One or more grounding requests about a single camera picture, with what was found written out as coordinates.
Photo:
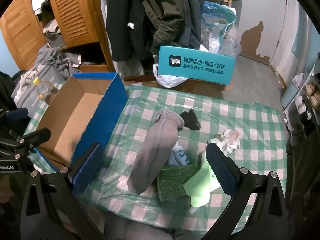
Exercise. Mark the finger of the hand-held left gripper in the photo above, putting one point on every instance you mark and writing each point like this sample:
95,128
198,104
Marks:
17,114
32,135

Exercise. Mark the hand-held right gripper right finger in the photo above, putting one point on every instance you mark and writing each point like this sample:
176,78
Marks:
222,172

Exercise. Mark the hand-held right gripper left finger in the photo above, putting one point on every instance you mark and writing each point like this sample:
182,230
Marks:
87,172

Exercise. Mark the light green cloth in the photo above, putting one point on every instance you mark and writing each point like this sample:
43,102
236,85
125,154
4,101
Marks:
200,190

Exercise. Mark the printed plastic bag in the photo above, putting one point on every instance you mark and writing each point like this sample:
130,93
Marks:
230,140

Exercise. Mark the blue cardboard box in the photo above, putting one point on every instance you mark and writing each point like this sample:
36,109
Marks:
67,120

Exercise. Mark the white blue plastic bag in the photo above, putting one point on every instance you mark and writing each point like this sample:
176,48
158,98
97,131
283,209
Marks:
178,155

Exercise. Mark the green knitted cloth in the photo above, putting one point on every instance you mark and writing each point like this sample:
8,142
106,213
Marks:
172,182

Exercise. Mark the black sock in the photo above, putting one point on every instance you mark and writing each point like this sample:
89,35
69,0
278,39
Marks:
190,120

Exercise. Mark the grey sweatpants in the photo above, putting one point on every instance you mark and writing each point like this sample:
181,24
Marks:
152,150

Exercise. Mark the grey tote bag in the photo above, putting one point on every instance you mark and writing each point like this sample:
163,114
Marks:
30,97

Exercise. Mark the black jacket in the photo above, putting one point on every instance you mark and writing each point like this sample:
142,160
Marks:
10,90

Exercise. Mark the yellow capped plastic bottle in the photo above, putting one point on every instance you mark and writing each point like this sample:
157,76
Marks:
37,81

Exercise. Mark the green checkered tablecloth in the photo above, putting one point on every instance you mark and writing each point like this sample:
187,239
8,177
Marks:
250,130

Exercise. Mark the grey hoodie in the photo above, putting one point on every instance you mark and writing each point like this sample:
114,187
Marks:
55,57

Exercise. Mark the brown cardboard box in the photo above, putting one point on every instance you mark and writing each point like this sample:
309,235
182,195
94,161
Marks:
200,88

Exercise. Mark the pile of folded clothes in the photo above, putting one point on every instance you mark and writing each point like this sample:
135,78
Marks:
50,30

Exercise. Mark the light blue bin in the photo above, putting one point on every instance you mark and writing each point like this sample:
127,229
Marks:
290,96

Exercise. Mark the teal box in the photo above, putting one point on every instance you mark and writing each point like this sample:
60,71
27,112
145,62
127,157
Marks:
195,65

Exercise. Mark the white shoe rack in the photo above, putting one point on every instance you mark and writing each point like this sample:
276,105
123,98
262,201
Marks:
310,97

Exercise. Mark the wooden louvred wardrobe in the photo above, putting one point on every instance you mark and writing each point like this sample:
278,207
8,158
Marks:
72,10

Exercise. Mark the small white plastic bag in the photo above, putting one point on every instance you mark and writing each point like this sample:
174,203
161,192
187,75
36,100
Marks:
298,78

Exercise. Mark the large clear plastic bag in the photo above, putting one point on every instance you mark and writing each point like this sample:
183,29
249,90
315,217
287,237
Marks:
217,30

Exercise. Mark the black hanging coat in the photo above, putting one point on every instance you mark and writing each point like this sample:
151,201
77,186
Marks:
125,17

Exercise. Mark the dark blue hanging coat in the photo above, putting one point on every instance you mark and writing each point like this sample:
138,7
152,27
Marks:
195,10

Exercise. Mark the olive green jacket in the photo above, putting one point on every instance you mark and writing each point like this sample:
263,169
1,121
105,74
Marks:
165,5

